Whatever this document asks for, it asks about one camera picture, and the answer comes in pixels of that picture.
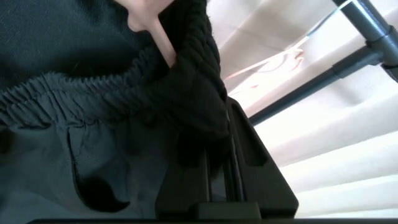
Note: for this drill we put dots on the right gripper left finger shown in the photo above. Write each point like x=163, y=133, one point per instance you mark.
x=183, y=189

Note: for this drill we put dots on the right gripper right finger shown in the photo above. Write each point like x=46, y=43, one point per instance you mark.
x=264, y=186

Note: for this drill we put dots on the black shorts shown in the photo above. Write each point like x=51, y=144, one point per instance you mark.
x=77, y=124

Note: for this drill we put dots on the black clothes rack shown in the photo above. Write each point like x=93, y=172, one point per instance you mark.
x=311, y=84

